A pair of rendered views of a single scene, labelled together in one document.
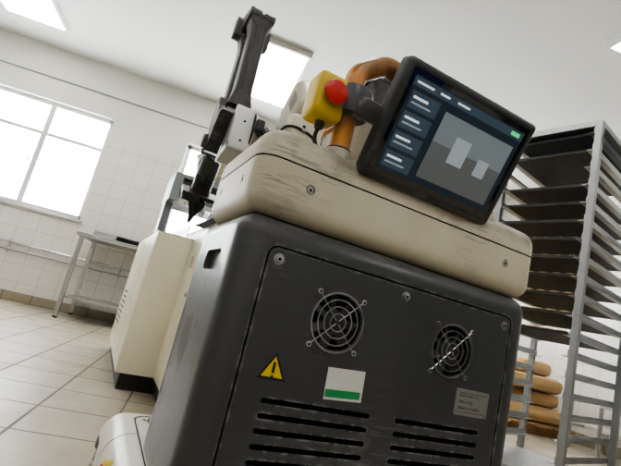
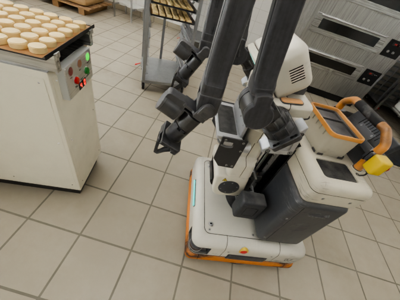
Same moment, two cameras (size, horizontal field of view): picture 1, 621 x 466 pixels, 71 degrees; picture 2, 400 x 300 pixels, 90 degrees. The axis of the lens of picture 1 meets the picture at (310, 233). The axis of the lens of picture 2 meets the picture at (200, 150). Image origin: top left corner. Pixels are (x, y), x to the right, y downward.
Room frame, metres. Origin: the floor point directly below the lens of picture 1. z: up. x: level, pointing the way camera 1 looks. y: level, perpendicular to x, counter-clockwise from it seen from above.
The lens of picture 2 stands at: (1.10, 0.78, 1.26)
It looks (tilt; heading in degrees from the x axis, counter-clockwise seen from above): 43 degrees down; 281
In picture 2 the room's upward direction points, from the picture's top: 20 degrees clockwise
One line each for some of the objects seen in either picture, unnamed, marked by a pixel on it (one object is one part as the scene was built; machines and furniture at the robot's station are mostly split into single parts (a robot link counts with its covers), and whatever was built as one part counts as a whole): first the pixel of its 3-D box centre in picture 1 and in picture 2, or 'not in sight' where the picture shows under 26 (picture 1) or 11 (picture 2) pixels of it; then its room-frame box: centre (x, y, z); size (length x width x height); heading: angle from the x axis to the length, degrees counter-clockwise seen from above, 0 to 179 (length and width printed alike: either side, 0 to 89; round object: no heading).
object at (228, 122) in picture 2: not in sight; (230, 128); (1.15, 0.06, 0.77); 0.28 x 0.16 x 0.22; 114
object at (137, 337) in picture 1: (182, 311); not in sight; (3.08, 0.73, 0.42); 1.28 x 0.72 x 0.84; 24
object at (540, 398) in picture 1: (519, 392); not in sight; (5.03, -2.70, 0.34); 0.72 x 0.42 x 0.15; 13
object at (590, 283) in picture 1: (600, 288); not in sight; (2.14, -1.47, 1.05); 0.64 x 0.03 x 0.03; 126
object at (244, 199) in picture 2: not in sight; (233, 186); (1.01, 0.06, 0.45); 0.28 x 0.27 x 0.25; 114
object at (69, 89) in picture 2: not in sight; (77, 72); (1.85, 0.18, 0.77); 0.24 x 0.04 x 0.14; 114
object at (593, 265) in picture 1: (602, 271); not in sight; (2.14, -1.47, 1.14); 0.64 x 0.03 x 0.03; 126
